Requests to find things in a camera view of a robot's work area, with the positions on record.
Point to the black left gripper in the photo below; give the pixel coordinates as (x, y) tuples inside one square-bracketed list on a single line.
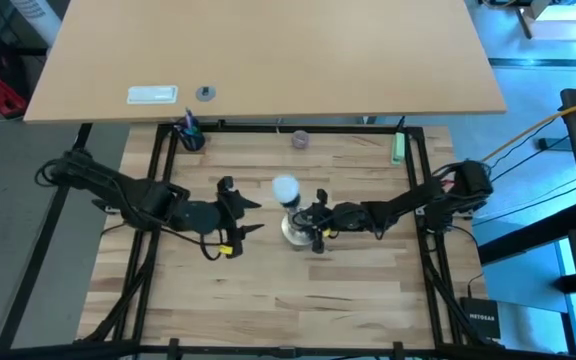
[(200, 217)]

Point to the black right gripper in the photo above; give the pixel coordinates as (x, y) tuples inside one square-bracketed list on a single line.
[(343, 217)]

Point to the brushed metal lamp base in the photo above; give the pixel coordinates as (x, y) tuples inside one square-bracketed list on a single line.
[(298, 232)]

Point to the white lightbulb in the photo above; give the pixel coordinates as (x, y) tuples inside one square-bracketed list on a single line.
[(286, 188)]

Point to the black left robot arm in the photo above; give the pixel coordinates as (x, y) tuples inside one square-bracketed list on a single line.
[(118, 190)]

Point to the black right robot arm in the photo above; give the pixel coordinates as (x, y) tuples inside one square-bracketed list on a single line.
[(418, 200)]

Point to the black pen cup with pens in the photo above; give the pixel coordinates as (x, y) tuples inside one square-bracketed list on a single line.
[(190, 137)]

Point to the light green stapler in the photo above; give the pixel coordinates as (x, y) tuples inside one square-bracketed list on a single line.
[(398, 148)]

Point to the grey round desk grommet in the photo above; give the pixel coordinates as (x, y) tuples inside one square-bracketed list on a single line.
[(206, 93)]

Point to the white rectangular desk grommet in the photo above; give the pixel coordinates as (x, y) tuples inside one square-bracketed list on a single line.
[(152, 94)]

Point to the tan wooden desk top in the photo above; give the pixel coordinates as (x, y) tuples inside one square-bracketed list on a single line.
[(268, 55)]

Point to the black Netgear router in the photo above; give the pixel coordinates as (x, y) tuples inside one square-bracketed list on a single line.
[(482, 317)]

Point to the white labelled column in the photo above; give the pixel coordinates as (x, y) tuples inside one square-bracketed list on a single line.
[(38, 17)]

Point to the cardboard box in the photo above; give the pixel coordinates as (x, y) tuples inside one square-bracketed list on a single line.
[(553, 22)]

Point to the black metal table frame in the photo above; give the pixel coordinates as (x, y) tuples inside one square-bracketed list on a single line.
[(430, 280)]

